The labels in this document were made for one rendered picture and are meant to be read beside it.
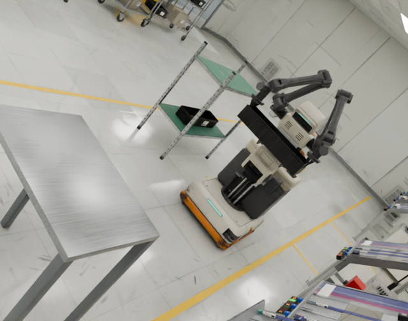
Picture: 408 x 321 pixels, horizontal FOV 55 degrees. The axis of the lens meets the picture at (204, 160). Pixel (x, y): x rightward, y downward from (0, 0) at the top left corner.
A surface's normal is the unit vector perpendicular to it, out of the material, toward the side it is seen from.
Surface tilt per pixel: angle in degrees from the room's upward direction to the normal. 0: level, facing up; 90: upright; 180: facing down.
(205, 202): 90
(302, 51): 90
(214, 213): 90
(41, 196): 0
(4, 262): 0
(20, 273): 0
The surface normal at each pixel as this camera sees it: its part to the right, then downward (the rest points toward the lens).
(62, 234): 0.63, -0.68
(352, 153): -0.51, 0.01
